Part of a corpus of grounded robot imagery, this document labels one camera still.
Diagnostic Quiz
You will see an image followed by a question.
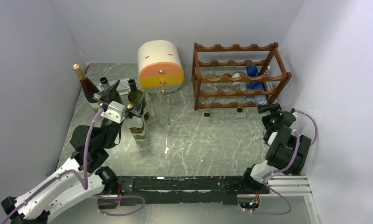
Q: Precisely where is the dark green labelled wine bottle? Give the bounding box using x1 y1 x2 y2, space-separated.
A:
100 77 123 104

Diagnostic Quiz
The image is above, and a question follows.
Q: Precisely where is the dark wine bottle white label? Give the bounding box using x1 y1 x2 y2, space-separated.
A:
128 78 149 121

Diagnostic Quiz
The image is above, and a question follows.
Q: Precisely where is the dark gold-capped wine bottle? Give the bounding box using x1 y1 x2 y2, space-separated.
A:
72 63 100 112

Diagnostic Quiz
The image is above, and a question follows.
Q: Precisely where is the clear glass bottle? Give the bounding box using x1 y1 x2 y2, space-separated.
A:
152 90 169 127

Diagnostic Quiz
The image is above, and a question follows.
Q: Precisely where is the blue labelled clear bottle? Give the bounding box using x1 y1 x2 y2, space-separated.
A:
246 65 269 106

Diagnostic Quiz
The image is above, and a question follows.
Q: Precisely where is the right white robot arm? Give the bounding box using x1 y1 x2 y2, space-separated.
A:
240 103 318 193

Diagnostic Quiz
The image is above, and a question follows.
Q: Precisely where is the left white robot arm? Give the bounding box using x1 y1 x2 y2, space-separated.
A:
1 81 146 224

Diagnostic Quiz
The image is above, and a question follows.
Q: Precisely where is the brown wooden wine rack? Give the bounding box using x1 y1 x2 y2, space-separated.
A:
191 42 292 110

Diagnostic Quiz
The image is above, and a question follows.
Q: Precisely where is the clear plastic ruler package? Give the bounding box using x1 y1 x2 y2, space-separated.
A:
117 77 130 96

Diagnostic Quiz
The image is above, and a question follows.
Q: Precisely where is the white round drawer cabinet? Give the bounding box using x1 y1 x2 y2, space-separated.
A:
137 40 184 94

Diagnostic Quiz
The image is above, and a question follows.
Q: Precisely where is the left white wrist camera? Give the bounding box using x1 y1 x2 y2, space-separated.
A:
101 101 126 124

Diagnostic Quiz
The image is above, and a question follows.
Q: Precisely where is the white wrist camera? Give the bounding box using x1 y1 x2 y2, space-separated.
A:
101 101 126 124
290 108 298 120

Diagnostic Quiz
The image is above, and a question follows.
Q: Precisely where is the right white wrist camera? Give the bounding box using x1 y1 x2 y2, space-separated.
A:
290 108 298 120

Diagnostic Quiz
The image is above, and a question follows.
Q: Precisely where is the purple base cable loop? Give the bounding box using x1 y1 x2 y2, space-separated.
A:
90 194 146 217

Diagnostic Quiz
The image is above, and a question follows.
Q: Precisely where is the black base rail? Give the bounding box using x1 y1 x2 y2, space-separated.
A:
118 176 269 206

